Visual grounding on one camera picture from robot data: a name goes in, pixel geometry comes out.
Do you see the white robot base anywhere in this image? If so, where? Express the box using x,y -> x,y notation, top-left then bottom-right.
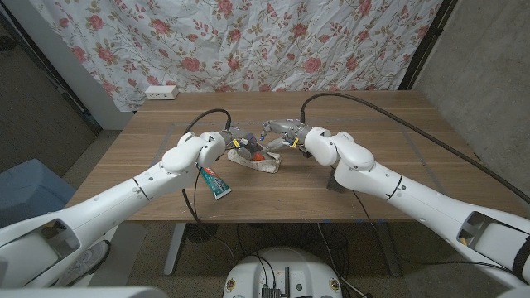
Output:
223,247 -> 344,298

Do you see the blue plastic bin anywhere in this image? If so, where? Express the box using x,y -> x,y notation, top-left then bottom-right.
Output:
0,159 -> 78,227

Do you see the white table leg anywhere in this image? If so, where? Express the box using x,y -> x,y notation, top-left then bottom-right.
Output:
163,222 -> 187,277
374,221 -> 402,277

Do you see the cream patterned pen bag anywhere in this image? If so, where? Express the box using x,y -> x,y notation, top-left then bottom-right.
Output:
227,147 -> 282,174

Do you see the floral rose backdrop cloth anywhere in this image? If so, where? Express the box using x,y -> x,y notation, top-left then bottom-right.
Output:
28,0 -> 444,113

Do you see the green red toothpaste tube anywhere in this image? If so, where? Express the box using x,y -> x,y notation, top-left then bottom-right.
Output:
197,165 -> 233,201

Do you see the white robot torso edge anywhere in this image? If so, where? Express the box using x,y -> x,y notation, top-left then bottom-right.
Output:
0,285 -> 169,298

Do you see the white power strip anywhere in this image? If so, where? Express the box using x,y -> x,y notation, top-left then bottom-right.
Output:
144,84 -> 180,101

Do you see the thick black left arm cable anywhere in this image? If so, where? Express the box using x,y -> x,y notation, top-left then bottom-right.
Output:
181,108 -> 237,266

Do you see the white board blue print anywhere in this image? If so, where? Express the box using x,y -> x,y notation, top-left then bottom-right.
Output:
89,223 -> 147,286

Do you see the gray block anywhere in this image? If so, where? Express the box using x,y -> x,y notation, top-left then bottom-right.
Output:
325,167 -> 345,194

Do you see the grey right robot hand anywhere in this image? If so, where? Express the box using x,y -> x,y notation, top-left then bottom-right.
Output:
259,118 -> 314,155

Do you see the black round fan base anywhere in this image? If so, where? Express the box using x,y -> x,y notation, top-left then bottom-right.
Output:
185,223 -> 219,244

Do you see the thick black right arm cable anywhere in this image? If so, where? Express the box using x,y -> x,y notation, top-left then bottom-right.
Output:
300,92 -> 530,206

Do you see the grey sneaker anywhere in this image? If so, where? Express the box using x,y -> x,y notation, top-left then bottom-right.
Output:
51,239 -> 112,289

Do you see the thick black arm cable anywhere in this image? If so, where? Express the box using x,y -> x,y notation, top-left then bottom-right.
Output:
181,108 -> 237,266
300,92 -> 530,206

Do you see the black backdrop stand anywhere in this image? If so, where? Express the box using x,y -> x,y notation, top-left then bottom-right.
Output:
397,0 -> 459,91

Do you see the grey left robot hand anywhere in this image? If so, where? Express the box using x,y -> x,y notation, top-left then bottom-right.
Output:
221,126 -> 264,161

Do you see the white floor cable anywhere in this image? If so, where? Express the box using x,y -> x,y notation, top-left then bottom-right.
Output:
316,223 -> 368,298

